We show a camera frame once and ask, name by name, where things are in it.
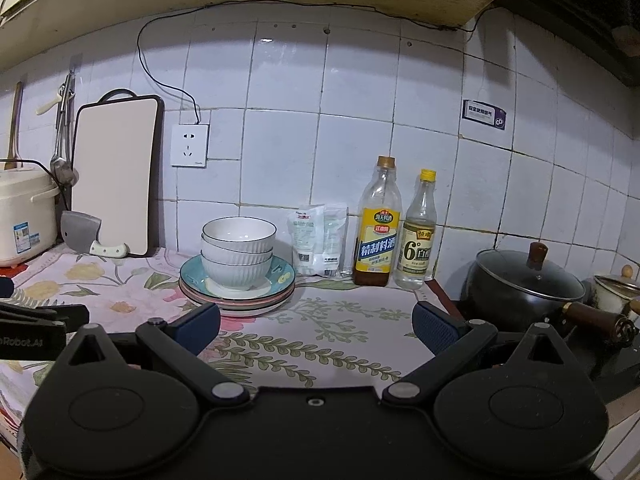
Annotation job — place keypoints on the clear vinegar bottle yellow cap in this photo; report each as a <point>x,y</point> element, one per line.
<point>415,255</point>

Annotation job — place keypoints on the white seasoning packet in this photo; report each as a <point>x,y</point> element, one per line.
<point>306,245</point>

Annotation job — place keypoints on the blue wall sticker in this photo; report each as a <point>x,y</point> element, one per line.
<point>484,116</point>

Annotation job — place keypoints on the small white enamel pot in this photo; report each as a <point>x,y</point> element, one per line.
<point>617,295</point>

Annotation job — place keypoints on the blue fried egg plate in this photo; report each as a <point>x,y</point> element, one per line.
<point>282,272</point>

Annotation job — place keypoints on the range hood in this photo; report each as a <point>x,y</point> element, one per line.
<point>590,10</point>

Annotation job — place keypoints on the hanging metal ladle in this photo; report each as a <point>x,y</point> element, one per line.
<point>69,175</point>

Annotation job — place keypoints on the wooden spatula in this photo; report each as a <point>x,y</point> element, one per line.
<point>13,130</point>

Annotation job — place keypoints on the white rice cooker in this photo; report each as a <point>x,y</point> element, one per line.
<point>22,220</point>

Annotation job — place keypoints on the floral tablecloth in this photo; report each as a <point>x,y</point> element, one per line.
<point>325,320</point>

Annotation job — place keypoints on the white sun print plate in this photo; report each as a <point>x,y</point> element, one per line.
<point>240,311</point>

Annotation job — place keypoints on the clear seasoning packet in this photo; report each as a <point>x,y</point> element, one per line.
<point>336,242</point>

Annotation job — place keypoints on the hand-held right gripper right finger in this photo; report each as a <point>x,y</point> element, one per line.
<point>437,327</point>

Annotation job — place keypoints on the cream cutting board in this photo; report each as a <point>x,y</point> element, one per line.
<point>112,175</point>

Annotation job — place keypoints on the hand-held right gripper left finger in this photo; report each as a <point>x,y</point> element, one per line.
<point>197,327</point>

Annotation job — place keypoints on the hanging metal spoon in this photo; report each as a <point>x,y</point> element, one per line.
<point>57,162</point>

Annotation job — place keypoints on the cooking wine bottle yellow label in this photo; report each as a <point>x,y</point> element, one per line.
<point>376,255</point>

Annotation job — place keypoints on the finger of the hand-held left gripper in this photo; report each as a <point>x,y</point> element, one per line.
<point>6,289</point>
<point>55,316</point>

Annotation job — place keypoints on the black cooking pot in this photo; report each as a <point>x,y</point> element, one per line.
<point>500,310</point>

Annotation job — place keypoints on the white wall socket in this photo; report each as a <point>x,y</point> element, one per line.
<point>190,146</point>

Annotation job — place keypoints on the white ribbed bowl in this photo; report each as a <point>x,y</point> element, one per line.
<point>235,258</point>
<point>240,232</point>
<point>235,275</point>

